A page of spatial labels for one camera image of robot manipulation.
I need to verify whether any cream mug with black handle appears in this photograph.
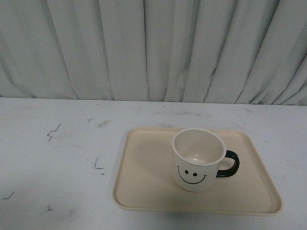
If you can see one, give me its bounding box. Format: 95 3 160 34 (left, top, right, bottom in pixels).
171 128 240 192

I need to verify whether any grey-white pleated curtain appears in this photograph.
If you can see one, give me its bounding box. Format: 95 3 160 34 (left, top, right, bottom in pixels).
0 0 307 105

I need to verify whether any beige rectangular plastic tray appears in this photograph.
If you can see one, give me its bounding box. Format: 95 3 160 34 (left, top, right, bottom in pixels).
113 127 283 216

